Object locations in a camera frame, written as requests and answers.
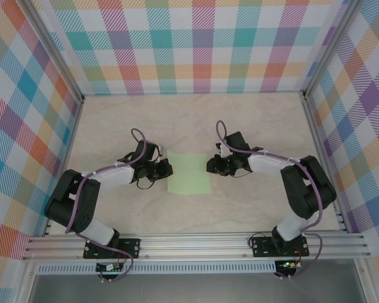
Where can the black circuit board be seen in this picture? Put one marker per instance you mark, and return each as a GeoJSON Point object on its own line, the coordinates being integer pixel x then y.
{"type": "Point", "coordinates": [109, 267]}

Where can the light green paper sheet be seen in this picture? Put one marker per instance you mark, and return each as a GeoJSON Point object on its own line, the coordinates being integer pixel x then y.
{"type": "Point", "coordinates": [189, 173]}

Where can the circuit board with green light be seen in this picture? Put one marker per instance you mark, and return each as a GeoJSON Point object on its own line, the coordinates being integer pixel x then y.
{"type": "Point", "coordinates": [289, 264]}

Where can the aluminium table side rail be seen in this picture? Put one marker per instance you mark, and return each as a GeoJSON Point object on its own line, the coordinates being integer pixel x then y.
{"type": "Point", "coordinates": [317, 142]}
{"type": "Point", "coordinates": [70, 142]}

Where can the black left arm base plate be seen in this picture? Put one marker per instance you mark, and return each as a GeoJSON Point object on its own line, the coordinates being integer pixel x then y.
{"type": "Point", "coordinates": [132, 247]}

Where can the aluminium front rail beam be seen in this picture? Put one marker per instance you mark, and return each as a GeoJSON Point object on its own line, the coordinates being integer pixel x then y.
{"type": "Point", "coordinates": [192, 246]}

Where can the aluminium frame post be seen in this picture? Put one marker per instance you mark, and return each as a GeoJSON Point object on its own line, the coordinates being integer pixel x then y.
{"type": "Point", "coordinates": [330, 47]}
{"type": "Point", "coordinates": [55, 47]}

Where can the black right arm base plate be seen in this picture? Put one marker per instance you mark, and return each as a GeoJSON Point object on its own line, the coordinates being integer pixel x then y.
{"type": "Point", "coordinates": [262, 247]}

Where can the grey metal panel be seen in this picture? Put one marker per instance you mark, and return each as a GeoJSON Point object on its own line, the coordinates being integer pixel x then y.
{"type": "Point", "coordinates": [192, 288]}

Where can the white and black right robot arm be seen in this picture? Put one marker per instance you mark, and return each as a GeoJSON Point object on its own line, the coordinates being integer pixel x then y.
{"type": "Point", "coordinates": [265, 164]}

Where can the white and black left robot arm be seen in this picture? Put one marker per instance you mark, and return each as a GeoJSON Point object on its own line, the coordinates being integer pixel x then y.
{"type": "Point", "coordinates": [113, 175]}

